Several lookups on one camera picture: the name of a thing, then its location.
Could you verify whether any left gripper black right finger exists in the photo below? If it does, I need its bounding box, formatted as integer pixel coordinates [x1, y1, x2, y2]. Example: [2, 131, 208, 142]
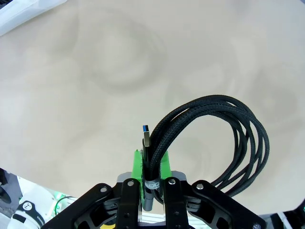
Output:
[160, 152, 266, 229]

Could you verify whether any braided black USB cable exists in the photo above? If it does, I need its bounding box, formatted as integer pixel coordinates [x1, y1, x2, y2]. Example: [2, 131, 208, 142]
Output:
[142, 94, 270, 212]

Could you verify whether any clear plastic storage box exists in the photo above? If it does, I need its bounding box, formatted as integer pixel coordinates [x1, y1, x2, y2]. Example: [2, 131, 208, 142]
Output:
[0, 0, 69, 37]

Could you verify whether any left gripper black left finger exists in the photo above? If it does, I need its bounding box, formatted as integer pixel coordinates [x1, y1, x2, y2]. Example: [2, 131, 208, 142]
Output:
[42, 149, 145, 229]

